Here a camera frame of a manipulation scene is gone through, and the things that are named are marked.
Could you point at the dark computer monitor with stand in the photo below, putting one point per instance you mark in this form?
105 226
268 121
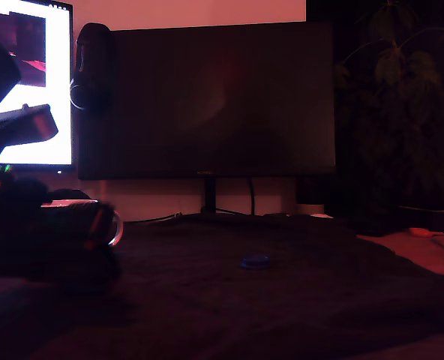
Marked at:
207 105

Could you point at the lit computer monitor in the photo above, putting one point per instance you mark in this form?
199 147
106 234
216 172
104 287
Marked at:
62 75

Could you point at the small flat white object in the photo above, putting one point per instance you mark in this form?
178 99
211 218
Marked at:
321 216

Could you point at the dark rounded object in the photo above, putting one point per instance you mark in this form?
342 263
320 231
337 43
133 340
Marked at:
72 195

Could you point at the dark table cloth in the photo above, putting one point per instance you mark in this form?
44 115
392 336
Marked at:
244 311

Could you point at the small plain blue coffee capsule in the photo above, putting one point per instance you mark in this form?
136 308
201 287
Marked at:
255 261

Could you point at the leafy houseplant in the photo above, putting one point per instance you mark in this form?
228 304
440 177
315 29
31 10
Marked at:
394 63

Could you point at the black headphones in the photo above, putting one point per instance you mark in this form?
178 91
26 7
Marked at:
94 56

